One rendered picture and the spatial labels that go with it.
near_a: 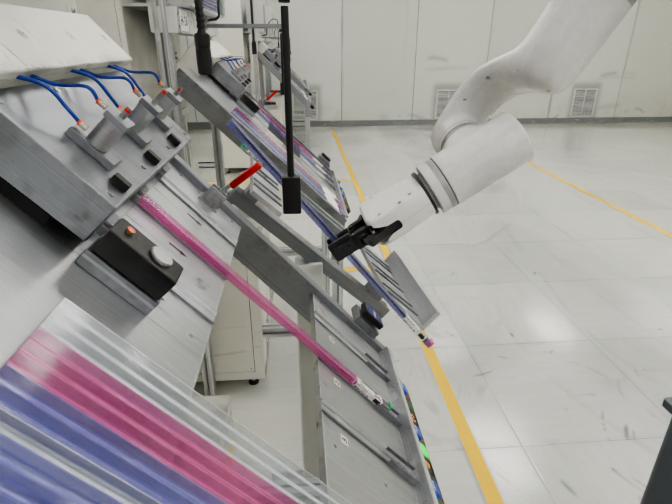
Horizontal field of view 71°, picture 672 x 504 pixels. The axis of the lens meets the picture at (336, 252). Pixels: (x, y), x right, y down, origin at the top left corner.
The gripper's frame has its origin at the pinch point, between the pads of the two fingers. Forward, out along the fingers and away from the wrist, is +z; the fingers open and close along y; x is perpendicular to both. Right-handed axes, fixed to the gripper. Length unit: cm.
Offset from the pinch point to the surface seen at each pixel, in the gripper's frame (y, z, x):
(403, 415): 10.7, 6.4, 26.8
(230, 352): -85, 73, 48
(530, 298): -150, -46, 147
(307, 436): -29, 43, 54
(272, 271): -8.0, 14.5, 0.5
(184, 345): 29.5, 14.3, -11.8
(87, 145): 23.2, 11.0, -31.6
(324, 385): 17.3, 10.7, 9.3
